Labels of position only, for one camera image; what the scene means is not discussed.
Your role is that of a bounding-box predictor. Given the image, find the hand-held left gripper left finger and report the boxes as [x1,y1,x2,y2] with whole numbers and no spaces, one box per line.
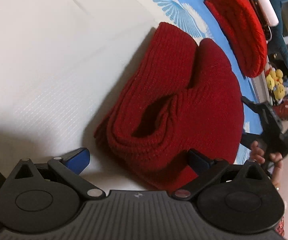
[7,147,107,201]

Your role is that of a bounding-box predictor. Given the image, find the red knit sweater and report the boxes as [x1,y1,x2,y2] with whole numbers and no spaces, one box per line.
[94,22,245,191]

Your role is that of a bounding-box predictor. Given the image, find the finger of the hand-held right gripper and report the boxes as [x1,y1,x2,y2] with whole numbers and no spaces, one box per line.
[240,132,265,151]
[241,96,262,114]

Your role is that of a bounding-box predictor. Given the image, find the yellow plush toy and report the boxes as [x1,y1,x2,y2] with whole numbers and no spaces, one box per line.
[266,68,284,89]
[273,83,287,101]

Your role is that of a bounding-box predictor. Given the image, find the red bag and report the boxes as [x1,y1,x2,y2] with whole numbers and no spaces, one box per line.
[275,98,288,121]

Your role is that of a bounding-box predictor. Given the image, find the folded red knit garment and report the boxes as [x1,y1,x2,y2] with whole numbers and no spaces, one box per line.
[204,0,268,78]

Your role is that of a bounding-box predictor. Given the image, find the teal shark plush toy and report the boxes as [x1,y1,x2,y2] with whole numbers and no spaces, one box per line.
[261,0,288,71]

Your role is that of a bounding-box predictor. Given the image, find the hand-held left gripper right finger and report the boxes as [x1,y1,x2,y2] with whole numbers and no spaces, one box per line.
[171,148,271,201]

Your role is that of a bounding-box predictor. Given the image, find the white cylindrical roll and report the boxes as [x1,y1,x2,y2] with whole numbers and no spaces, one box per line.
[250,0,280,28]

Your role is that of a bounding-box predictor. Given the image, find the blue and white play mat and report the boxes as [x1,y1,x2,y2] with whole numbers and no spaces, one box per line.
[0,0,272,193]

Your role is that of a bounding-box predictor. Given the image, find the red dotted cloth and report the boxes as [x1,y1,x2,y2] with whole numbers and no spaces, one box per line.
[274,216,286,237]

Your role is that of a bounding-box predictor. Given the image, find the person's right hand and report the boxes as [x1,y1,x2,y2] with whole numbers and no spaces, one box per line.
[249,141,284,173]

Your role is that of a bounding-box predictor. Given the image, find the dark patterned cloth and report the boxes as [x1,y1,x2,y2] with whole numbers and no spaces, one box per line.
[244,0,272,42]

